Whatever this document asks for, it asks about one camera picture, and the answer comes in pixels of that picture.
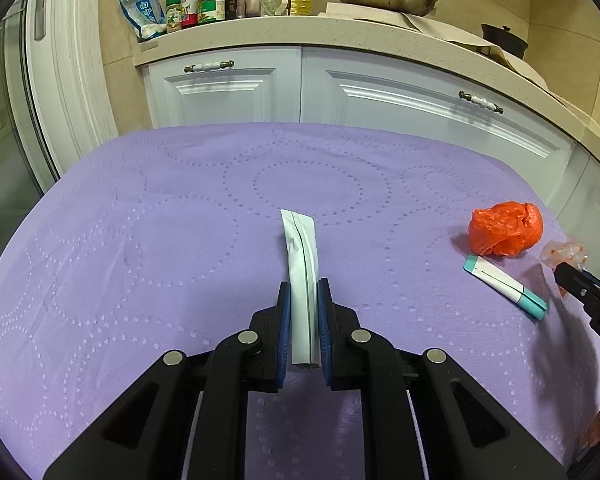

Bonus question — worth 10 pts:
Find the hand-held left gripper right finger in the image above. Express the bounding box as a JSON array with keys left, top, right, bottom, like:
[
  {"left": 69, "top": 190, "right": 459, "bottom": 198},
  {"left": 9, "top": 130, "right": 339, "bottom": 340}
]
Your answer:
[{"left": 316, "top": 277, "right": 568, "bottom": 480}]

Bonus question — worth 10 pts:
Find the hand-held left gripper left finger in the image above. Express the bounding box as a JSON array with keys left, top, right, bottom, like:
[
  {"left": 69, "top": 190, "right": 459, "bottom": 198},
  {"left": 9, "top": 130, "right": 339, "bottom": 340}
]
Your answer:
[{"left": 42, "top": 280, "right": 292, "bottom": 480}]

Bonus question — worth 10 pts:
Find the clear bag with orange print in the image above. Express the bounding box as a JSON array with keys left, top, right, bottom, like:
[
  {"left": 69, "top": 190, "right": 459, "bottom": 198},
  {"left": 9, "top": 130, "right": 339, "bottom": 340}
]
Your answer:
[{"left": 541, "top": 240, "right": 589, "bottom": 274}]

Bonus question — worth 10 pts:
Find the white printed pouch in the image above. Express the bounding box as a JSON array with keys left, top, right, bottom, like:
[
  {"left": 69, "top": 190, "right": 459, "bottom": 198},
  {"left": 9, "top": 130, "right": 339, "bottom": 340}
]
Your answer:
[{"left": 279, "top": 208, "right": 324, "bottom": 370}]

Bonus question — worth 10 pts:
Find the teal and white packet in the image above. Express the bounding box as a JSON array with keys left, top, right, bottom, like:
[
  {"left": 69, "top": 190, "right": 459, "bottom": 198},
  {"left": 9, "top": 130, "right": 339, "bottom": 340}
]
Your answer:
[{"left": 463, "top": 254, "right": 550, "bottom": 322}]

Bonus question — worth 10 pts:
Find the orange plastic bag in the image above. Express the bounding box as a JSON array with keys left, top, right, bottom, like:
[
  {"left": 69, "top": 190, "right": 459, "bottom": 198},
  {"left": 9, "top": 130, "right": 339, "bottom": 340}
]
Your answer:
[{"left": 468, "top": 201, "right": 544, "bottom": 258}]

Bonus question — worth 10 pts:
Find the purple dotted tablecloth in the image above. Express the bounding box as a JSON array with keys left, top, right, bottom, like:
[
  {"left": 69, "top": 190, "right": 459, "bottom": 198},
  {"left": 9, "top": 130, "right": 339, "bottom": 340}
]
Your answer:
[{"left": 0, "top": 121, "right": 589, "bottom": 480}]

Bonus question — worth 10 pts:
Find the white kitchen cabinet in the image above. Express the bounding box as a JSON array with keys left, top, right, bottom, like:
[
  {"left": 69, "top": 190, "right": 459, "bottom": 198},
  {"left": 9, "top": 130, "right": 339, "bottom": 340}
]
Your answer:
[{"left": 142, "top": 45, "right": 600, "bottom": 241}]

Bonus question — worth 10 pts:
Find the black lidded pot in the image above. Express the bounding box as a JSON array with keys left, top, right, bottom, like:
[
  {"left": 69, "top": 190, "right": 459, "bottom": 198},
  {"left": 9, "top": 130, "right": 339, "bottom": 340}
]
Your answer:
[{"left": 481, "top": 23, "right": 530, "bottom": 60}]

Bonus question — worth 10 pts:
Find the white framed sliding door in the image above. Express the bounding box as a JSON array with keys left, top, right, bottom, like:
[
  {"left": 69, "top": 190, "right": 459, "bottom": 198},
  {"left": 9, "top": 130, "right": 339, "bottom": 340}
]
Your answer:
[{"left": 0, "top": 0, "right": 120, "bottom": 241}]

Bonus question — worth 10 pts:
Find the blue and white bag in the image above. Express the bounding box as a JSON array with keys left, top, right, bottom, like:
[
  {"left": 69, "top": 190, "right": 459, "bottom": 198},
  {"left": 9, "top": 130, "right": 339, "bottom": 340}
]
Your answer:
[{"left": 119, "top": 0, "right": 169, "bottom": 43}]

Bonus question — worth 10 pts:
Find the white and brass cabinet handle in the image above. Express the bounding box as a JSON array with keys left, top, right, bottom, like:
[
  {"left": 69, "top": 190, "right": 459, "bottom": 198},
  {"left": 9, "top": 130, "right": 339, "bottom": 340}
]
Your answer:
[
  {"left": 458, "top": 90, "right": 505, "bottom": 115},
  {"left": 183, "top": 60, "right": 235, "bottom": 74}
]

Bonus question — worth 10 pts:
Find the grey sliding door handle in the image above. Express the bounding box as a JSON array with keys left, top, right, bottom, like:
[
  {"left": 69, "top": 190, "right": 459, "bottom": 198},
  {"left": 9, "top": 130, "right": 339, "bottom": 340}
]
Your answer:
[{"left": 32, "top": 0, "right": 49, "bottom": 42}]

